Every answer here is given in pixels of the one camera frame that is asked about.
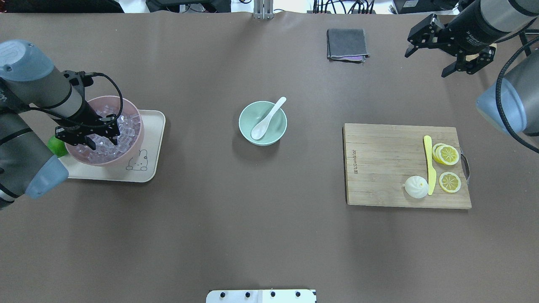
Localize green ceramic bowl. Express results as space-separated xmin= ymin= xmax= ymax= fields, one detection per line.
xmin=238 ymin=101 xmax=288 ymax=146

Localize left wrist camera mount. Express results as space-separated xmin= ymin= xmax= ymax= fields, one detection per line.
xmin=55 ymin=70 xmax=123 ymax=150

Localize stacked lemon slices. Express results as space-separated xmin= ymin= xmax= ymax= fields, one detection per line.
xmin=432 ymin=143 xmax=460 ymax=166

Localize cream rabbit tray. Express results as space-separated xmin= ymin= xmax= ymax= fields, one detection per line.
xmin=59 ymin=110 xmax=166 ymax=183

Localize white ceramic spoon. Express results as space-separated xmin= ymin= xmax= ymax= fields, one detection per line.
xmin=251 ymin=96 xmax=287 ymax=140

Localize bamboo cutting board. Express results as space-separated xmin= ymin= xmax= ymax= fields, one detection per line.
xmin=343 ymin=123 xmax=472 ymax=210

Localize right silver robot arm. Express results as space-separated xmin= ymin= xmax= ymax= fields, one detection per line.
xmin=437 ymin=0 xmax=538 ymax=153

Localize lemon slice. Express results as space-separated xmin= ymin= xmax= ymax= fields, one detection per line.
xmin=438 ymin=171 xmax=462 ymax=193

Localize yellow plastic knife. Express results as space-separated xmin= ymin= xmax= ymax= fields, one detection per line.
xmin=423 ymin=136 xmax=437 ymax=196

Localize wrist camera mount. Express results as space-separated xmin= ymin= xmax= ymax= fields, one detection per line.
xmin=55 ymin=70 xmax=123 ymax=150
xmin=404 ymin=13 xmax=452 ymax=58

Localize pink bowl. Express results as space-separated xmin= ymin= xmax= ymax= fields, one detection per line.
xmin=65 ymin=98 xmax=144 ymax=166

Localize green lime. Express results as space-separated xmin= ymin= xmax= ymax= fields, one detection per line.
xmin=46 ymin=136 xmax=69 ymax=158

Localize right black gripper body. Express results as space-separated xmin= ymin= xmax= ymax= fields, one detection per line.
xmin=446 ymin=4 xmax=497 ymax=54

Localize aluminium frame post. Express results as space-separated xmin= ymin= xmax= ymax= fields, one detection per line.
xmin=252 ymin=0 xmax=275 ymax=20

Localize pile of clear ice cubes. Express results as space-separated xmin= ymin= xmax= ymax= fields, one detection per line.
xmin=65 ymin=96 xmax=143 ymax=165

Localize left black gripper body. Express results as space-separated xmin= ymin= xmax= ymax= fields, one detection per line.
xmin=71 ymin=98 xmax=101 ymax=126

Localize grey folded cloth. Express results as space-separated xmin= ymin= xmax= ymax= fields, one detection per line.
xmin=326 ymin=28 xmax=371 ymax=63

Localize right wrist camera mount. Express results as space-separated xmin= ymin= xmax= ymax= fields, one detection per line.
xmin=404 ymin=13 xmax=452 ymax=58

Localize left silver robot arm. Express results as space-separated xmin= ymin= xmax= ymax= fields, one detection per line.
xmin=0 ymin=40 xmax=105 ymax=209

